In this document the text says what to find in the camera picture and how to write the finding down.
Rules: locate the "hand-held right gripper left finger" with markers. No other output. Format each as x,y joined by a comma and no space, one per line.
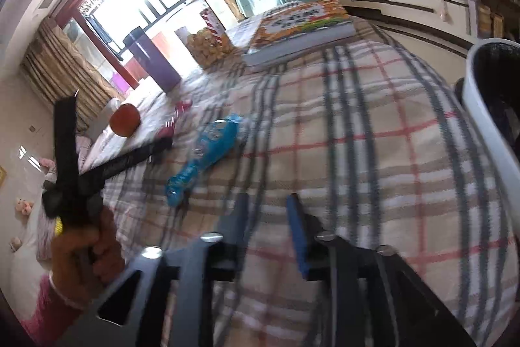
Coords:
240,221

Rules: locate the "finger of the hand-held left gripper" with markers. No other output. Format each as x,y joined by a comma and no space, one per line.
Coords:
126,160
66,139

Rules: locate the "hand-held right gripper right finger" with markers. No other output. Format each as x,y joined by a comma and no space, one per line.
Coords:
296,237

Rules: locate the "blue snack packet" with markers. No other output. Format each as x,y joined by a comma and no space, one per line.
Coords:
207,156

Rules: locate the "white round bin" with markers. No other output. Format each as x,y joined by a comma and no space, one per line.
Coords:
483,99

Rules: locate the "person's left forearm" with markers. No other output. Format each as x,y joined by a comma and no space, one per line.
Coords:
44,314

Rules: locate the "person's left hand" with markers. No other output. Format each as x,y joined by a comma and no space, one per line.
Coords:
87,261

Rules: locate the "pink plush toy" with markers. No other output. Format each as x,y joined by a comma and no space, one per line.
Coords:
25,206
48,164

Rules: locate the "red apple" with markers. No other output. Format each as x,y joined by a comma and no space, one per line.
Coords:
125,120

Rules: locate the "small pink wrapper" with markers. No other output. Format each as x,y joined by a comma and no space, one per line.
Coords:
165,129

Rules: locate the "brown curtain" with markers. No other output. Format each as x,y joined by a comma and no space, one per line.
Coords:
65,74

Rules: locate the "plaid blanket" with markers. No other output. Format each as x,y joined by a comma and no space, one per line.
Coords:
345,148

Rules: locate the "purple cup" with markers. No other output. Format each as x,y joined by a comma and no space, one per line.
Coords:
156,62

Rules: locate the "colourful children's book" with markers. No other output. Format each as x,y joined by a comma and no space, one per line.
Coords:
296,30

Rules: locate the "white television cabinet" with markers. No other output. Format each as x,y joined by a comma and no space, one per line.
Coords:
406,1

